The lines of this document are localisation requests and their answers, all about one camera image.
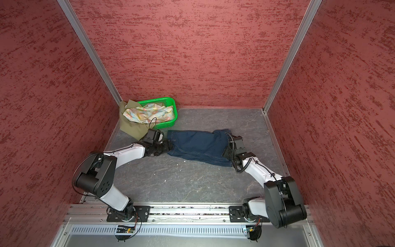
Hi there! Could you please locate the right base connector cable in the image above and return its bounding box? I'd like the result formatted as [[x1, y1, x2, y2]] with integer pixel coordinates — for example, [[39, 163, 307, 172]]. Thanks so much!
[[245, 220, 263, 242]]

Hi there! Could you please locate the base connector cable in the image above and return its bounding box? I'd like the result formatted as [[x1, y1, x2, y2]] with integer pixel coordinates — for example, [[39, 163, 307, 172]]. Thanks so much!
[[115, 216, 143, 242], [245, 220, 263, 242]]

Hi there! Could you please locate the aluminium corner post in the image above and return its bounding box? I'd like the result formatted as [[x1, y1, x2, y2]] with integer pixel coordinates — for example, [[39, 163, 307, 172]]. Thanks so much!
[[263, 0, 322, 114], [57, 0, 122, 105]]

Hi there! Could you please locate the aluminium front rail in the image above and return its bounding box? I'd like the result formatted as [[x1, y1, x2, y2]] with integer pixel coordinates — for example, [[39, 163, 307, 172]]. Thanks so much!
[[63, 202, 251, 225]]

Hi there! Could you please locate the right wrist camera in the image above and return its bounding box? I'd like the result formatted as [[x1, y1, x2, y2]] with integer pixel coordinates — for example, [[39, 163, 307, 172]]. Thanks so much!
[[230, 135, 245, 150]]

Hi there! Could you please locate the olive green skirt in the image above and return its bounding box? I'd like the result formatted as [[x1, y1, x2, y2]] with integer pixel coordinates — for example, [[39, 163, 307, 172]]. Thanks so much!
[[119, 100, 149, 141]]

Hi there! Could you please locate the right aluminium corner post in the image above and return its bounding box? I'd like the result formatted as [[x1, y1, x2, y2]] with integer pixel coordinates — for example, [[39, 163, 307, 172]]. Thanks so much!
[[263, 0, 322, 114]]

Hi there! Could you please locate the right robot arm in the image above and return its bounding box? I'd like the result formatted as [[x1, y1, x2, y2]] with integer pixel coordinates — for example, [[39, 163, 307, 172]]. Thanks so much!
[[223, 140, 307, 228]]

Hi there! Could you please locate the pastel patterned skirt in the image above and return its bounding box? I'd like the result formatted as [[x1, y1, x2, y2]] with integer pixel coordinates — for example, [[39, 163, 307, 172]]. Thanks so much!
[[123, 103, 175, 124]]

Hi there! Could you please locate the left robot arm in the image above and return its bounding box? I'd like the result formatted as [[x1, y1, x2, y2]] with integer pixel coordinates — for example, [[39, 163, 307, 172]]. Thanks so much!
[[72, 140, 172, 222]]

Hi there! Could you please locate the blue denim skirt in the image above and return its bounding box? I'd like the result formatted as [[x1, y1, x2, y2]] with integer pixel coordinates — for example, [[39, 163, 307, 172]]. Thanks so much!
[[167, 129, 232, 167]]

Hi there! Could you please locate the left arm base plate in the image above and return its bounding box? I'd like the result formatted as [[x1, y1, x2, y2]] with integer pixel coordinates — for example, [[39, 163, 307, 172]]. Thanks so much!
[[106, 206, 151, 224]]

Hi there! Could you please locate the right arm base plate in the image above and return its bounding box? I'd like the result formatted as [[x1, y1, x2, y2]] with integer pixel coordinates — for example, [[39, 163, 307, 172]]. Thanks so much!
[[229, 204, 270, 223]]

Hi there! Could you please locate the green plastic basket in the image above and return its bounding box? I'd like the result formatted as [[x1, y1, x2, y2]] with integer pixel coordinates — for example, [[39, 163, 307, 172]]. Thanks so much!
[[137, 97, 179, 129]]

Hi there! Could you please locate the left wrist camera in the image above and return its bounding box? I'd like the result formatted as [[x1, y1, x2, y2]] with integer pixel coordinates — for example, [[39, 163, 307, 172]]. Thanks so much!
[[143, 129, 164, 145]]

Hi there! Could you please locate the left aluminium corner post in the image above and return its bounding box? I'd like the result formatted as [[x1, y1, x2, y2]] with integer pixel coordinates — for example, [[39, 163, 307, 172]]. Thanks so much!
[[57, 0, 122, 105]]

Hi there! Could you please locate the white slotted cable duct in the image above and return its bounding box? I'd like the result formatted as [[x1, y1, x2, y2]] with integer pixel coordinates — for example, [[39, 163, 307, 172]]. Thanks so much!
[[69, 224, 247, 238]]

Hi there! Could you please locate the left base connector cable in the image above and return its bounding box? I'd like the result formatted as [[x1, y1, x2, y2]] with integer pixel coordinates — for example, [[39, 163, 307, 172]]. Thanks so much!
[[115, 216, 143, 242]]

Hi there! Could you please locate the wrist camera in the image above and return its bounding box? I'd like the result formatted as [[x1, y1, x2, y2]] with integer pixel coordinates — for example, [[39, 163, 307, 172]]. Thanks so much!
[[230, 135, 245, 150], [143, 129, 164, 145]]

